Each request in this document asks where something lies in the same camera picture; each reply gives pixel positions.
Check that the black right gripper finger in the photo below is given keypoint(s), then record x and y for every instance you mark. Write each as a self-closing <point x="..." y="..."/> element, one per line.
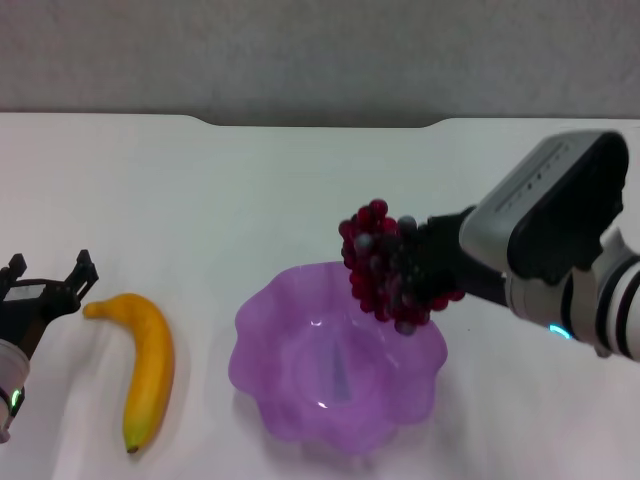
<point x="430" y="265"/>

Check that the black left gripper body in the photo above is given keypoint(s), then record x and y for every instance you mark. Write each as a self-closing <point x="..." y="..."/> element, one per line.
<point x="30" y="310"/>

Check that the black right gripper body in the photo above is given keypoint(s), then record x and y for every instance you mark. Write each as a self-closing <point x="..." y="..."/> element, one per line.
<point x="475" y="280"/>

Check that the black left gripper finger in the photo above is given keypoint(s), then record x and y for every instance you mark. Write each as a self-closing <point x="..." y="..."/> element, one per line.
<point x="84" y="267"/>
<point x="15" y="265"/>

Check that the dark red grape bunch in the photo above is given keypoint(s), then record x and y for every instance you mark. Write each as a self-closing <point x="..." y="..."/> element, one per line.
<point x="372" y="250"/>

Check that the yellow banana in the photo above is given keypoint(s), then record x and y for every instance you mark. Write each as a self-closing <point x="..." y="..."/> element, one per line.
<point x="150" y="360"/>

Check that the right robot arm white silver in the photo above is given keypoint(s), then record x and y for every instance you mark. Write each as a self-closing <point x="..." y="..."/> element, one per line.
<point x="590" y="305"/>

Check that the purple translucent wavy bowl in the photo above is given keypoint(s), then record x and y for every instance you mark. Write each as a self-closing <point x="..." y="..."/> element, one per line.
<point x="300" y="370"/>

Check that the right wrist camera black silver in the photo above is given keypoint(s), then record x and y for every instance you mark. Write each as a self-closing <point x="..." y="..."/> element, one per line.
<point x="545" y="200"/>

